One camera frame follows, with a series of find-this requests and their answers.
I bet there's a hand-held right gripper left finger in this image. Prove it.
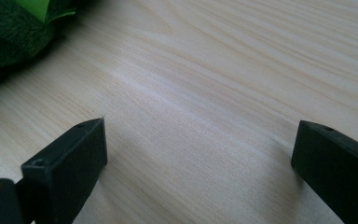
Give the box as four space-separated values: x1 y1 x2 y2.
20 117 109 224

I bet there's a green plush garment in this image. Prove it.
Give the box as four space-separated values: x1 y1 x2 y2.
0 0 77 90

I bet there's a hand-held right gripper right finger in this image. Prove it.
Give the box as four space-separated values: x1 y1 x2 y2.
290 119 358 224

